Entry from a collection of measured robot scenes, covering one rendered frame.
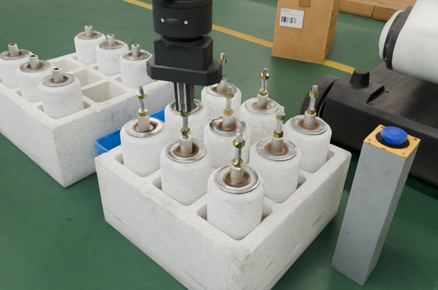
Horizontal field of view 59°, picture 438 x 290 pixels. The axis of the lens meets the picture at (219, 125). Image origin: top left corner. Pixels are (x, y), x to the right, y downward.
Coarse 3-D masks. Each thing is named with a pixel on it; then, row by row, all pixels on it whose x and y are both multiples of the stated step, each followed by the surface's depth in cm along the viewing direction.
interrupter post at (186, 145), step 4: (180, 136) 70; (188, 136) 70; (180, 140) 69; (184, 140) 69; (188, 140) 69; (180, 144) 70; (184, 144) 69; (188, 144) 69; (180, 148) 70; (184, 148) 70; (188, 148) 70; (184, 152) 70; (188, 152) 70
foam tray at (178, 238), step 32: (96, 160) 80; (128, 192) 76; (160, 192) 72; (320, 192) 77; (128, 224) 82; (160, 224) 72; (192, 224) 65; (288, 224) 69; (320, 224) 86; (160, 256) 77; (192, 256) 69; (224, 256) 62; (256, 256) 63; (288, 256) 76; (192, 288) 73; (224, 288) 66; (256, 288) 69
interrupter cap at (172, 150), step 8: (168, 144) 72; (176, 144) 72; (192, 144) 73; (200, 144) 73; (168, 152) 70; (176, 152) 70; (192, 152) 71; (200, 152) 70; (176, 160) 68; (184, 160) 68; (192, 160) 68
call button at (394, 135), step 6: (390, 126) 65; (384, 132) 64; (390, 132) 63; (396, 132) 64; (402, 132) 64; (384, 138) 63; (390, 138) 62; (396, 138) 62; (402, 138) 62; (396, 144) 63
